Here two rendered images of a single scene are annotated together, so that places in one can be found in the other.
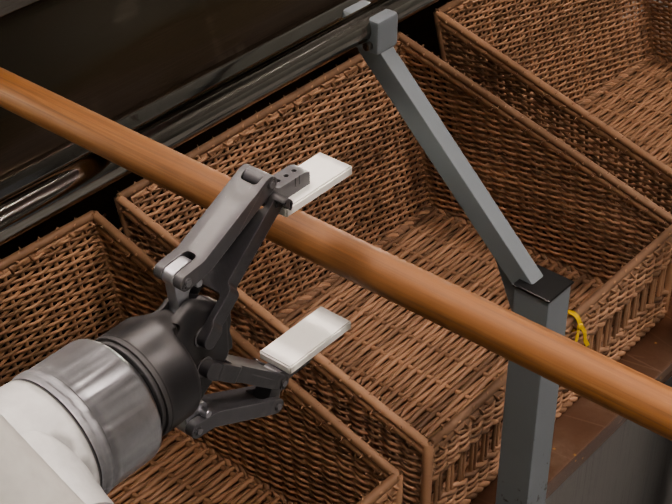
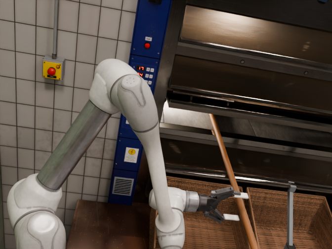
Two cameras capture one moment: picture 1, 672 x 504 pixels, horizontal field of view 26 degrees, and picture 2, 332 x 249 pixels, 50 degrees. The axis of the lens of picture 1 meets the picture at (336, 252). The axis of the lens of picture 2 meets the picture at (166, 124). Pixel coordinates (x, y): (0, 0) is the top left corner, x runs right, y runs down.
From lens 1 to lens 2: 76 cm
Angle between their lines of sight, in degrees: 34
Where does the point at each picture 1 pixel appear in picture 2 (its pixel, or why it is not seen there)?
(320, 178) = (242, 195)
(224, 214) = (224, 190)
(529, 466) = not seen: outside the picture
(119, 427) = (190, 204)
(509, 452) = not seen: outside the picture
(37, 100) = (227, 163)
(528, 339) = (250, 235)
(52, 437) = (182, 198)
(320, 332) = (233, 218)
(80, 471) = (181, 204)
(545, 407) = not seen: outside the picture
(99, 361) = (195, 195)
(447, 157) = (289, 215)
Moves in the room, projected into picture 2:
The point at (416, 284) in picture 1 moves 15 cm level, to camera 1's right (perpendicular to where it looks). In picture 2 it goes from (244, 219) to (274, 242)
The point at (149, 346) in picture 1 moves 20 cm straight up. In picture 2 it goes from (202, 198) to (215, 162)
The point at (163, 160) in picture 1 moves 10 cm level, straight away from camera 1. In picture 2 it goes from (232, 181) to (242, 173)
